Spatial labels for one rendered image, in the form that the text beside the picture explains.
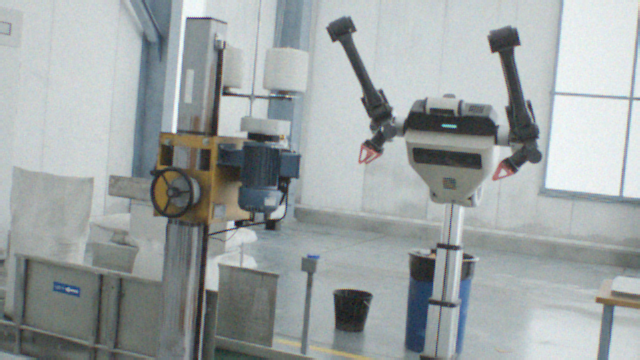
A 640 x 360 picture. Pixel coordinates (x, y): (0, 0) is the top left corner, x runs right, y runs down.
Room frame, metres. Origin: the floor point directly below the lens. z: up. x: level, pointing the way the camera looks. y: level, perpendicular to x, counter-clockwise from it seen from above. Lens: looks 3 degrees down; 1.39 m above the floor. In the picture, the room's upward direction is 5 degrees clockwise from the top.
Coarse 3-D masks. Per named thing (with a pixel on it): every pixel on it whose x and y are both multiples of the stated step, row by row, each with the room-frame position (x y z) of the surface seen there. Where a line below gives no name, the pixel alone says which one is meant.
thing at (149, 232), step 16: (144, 208) 3.40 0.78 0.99; (144, 224) 3.40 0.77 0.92; (160, 224) 3.36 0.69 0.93; (224, 224) 3.23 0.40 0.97; (144, 240) 3.39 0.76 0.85; (160, 240) 3.35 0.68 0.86; (224, 240) 3.23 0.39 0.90; (144, 256) 3.32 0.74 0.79; (160, 256) 3.29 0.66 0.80; (208, 256) 3.24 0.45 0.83; (144, 272) 3.30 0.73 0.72; (160, 272) 3.26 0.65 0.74; (208, 272) 3.23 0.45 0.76; (208, 288) 3.22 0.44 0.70
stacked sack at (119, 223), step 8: (104, 216) 5.94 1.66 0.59; (112, 216) 5.91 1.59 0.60; (120, 216) 5.92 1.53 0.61; (128, 216) 5.92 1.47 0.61; (96, 224) 5.89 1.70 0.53; (104, 224) 5.87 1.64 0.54; (112, 224) 5.85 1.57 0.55; (120, 224) 5.82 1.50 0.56; (128, 224) 5.80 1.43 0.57; (120, 232) 5.82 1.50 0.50
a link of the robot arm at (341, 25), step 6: (342, 18) 3.07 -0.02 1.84; (330, 24) 3.07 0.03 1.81; (336, 24) 3.06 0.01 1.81; (342, 24) 3.06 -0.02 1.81; (348, 24) 3.06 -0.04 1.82; (336, 30) 3.06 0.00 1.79; (342, 30) 3.07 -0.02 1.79; (348, 30) 3.14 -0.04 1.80; (336, 36) 3.14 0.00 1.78; (354, 72) 3.21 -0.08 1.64; (378, 90) 3.23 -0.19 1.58; (384, 96) 3.22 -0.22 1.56; (384, 102) 3.22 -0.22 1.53; (366, 108) 3.22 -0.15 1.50
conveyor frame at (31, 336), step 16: (0, 288) 4.01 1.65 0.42; (0, 320) 3.41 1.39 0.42; (0, 336) 3.42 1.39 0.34; (32, 336) 3.34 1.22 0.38; (48, 336) 3.31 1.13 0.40; (64, 336) 3.26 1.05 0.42; (32, 352) 3.34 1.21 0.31; (48, 352) 3.30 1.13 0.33; (64, 352) 3.27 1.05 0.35; (80, 352) 3.24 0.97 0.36; (96, 352) 3.20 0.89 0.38; (128, 352) 3.13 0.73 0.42; (240, 352) 3.44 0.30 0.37; (256, 352) 3.40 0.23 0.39; (272, 352) 3.37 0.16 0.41; (288, 352) 3.35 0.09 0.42
